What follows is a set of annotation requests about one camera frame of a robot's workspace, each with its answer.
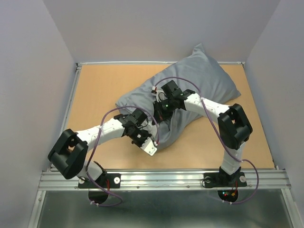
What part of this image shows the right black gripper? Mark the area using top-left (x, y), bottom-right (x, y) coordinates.
top-left (152, 97), bottom-right (176, 124)

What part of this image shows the grey pillowcase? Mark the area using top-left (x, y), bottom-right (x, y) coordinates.
top-left (115, 42), bottom-right (242, 152)

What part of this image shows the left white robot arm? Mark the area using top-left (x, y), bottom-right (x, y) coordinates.
top-left (47, 108), bottom-right (157, 187)

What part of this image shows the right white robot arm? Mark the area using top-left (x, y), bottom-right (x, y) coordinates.
top-left (152, 80), bottom-right (253, 185)

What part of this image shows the metal front panel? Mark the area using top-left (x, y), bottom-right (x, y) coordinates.
top-left (38, 190), bottom-right (292, 228)

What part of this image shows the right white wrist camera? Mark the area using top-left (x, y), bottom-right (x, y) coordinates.
top-left (151, 86), bottom-right (166, 102)

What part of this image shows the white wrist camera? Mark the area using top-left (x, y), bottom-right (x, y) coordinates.
top-left (151, 86), bottom-right (166, 102)
top-left (140, 138), bottom-right (158, 156)

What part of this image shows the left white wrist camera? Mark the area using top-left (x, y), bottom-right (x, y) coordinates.
top-left (140, 138), bottom-right (158, 156)

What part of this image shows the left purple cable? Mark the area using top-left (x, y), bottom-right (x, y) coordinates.
top-left (85, 106), bottom-right (161, 207)

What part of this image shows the purple cable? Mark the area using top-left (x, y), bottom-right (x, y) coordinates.
top-left (152, 76), bottom-right (259, 205)
top-left (85, 106), bottom-right (161, 207)

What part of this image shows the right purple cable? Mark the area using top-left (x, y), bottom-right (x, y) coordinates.
top-left (152, 76), bottom-right (259, 205)

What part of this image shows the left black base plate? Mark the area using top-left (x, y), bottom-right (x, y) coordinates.
top-left (77, 173), bottom-right (121, 189)

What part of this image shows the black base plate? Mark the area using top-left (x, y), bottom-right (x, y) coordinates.
top-left (202, 172), bottom-right (247, 189)
top-left (77, 173), bottom-right (121, 189)

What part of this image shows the aluminium frame rail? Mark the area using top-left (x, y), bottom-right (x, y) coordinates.
top-left (38, 169), bottom-right (291, 191)

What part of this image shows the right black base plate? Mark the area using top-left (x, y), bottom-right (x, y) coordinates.
top-left (202, 172), bottom-right (247, 189)

